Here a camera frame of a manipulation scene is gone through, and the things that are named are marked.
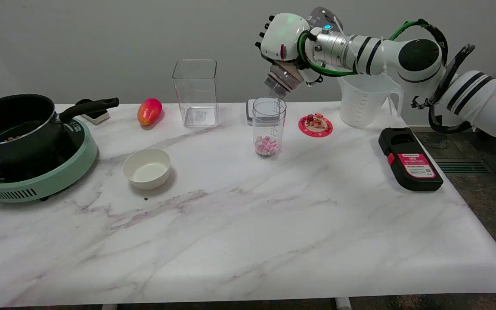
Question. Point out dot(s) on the white table leg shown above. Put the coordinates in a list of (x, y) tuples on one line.
[(342, 303), (109, 307)]

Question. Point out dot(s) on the pink and white candies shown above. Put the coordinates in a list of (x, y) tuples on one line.
[(267, 146)]

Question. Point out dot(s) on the metal floor vent grille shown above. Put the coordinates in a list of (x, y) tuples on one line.
[(461, 166)]

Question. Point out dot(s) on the white round bowl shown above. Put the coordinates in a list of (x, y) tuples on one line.
[(147, 170)]

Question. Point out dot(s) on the black box with pink label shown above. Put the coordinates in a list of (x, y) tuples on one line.
[(411, 163)]

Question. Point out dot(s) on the small black and white device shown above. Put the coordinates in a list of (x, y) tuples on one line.
[(97, 116)]

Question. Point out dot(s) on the clear round measuring cup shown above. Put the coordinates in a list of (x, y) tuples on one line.
[(268, 129)]

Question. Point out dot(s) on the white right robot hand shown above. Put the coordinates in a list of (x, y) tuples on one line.
[(284, 36)]

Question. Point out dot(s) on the clear bottle with beige band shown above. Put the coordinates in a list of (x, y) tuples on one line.
[(280, 80)]

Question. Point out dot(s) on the grey white kitchen scale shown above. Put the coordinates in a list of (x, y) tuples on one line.
[(249, 113)]

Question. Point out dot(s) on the clear square plastic container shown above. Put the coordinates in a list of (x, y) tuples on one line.
[(196, 94)]

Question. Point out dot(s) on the red yellow mango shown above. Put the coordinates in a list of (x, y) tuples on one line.
[(149, 111)]

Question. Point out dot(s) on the red coaster with figurine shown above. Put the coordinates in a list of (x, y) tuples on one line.
[(315, 125)]

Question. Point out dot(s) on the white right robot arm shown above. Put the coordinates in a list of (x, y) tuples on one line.
[(480, 99)]

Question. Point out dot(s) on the mint green induction cooker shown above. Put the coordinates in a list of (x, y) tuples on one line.
[(58, 172)]

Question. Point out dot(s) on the clear plastic measuring jug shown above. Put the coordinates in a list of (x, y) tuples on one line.
[(362, 103)]

